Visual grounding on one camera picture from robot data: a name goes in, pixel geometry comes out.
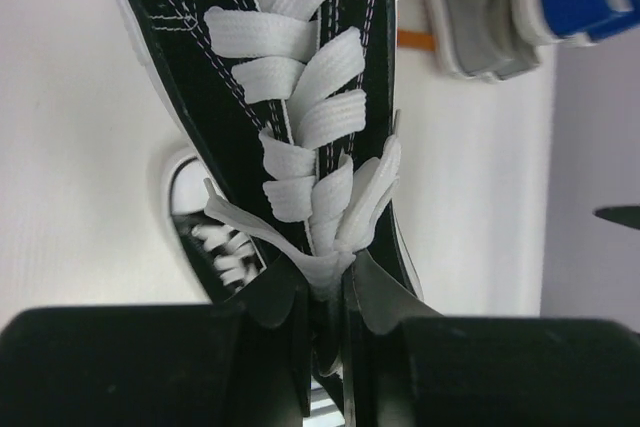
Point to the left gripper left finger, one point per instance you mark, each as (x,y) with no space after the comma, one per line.
(241,362)

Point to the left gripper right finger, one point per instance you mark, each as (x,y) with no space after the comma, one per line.
(405,365)

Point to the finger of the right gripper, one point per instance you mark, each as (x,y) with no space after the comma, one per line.
(625,215)

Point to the black sneaker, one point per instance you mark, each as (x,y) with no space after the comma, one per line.
(290,106)
(219,260)

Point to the grey sneaker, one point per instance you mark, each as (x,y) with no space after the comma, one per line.
(478,39)

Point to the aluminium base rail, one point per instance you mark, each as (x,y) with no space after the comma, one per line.
(323,410)

